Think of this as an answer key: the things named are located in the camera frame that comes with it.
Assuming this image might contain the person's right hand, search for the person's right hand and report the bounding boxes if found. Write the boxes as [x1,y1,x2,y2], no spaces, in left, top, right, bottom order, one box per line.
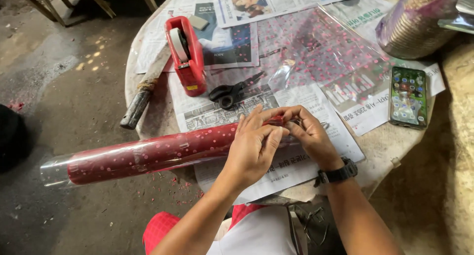
[260,105,345,172]

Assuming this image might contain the person's left hand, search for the person's left hand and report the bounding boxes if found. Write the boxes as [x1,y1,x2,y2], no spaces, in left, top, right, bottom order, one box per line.
[222,104,286,191]

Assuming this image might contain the red dotted roll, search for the red dotted roll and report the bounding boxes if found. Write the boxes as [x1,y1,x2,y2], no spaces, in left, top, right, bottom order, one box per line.
[40,116,298,189]

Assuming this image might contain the newspaper with grey street photo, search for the newspaper with grey street photo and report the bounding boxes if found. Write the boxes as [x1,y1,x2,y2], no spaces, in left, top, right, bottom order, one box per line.
[168,70,366,205]

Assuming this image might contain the black wristwatch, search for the black wristwatch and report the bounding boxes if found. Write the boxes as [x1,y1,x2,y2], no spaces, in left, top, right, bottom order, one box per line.
[314,157,358,188]

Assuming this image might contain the newspaper with green headline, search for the newspaper with green headline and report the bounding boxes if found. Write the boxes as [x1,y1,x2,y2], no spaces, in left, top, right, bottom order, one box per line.
[321,0,447,137]

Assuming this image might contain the black scissors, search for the black scissors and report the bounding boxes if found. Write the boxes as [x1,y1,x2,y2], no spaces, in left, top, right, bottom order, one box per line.
[208,71,266,110]

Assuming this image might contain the person's white apron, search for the person's white apron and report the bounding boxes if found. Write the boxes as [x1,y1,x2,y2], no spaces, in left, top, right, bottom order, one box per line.
[207,207,301,255]

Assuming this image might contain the dark pouch with metal tools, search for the dark pouch with metal tools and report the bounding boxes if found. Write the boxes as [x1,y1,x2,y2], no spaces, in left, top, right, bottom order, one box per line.
[287,201,347,255]

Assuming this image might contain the clear pink-dotted cellophane sheet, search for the clear pink-dotted cellophane sheet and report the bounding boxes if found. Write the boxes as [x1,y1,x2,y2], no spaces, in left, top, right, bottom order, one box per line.
[207,3,397,105]

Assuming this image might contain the red tape dispenser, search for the red tape dispenser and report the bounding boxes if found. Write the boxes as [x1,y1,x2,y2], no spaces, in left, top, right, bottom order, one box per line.
[164,16,208,97]

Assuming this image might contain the smartphone with clear case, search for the smartphone with clear case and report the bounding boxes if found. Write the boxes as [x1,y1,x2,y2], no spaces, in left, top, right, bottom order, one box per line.
[388,66,429,130]

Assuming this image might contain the person's red checked garment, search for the person's red checked garment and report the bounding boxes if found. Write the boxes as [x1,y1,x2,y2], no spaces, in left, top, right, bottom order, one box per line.
[142,204,268,255]

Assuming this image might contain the newspaper with dark advert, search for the newspaper with dark advert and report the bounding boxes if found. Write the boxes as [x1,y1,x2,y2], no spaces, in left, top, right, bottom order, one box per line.
[135,0,260,74]

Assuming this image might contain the small grey block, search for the small grey block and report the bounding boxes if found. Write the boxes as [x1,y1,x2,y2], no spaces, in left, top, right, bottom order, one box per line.
[188,15,210,31]

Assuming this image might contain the newspaper with colour photo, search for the newspaper with colour photo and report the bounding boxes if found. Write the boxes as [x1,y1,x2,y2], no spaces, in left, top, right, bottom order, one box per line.
[213,0,379,29]

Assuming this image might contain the silver foil sheet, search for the silver foil sheet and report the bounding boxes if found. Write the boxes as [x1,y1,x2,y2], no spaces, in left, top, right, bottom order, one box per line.
[437,0,474,35]

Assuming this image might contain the dark rounded object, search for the dark rounded object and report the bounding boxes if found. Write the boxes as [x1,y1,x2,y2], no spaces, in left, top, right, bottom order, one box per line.
[0,104,29,173]

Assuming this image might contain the large knife with dark handle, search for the large knife with dark handle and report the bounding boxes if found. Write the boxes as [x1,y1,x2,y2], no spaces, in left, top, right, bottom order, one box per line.
[119,43,172,130]

